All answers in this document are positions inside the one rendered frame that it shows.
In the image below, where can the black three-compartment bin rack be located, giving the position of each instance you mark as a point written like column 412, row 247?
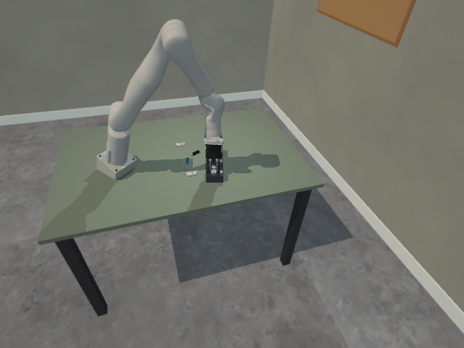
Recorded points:
column 218, row 176

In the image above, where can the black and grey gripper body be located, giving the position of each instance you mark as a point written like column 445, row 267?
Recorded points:
column 213, row 137

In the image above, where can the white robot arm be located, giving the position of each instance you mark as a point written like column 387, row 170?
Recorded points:
column 173, row 42

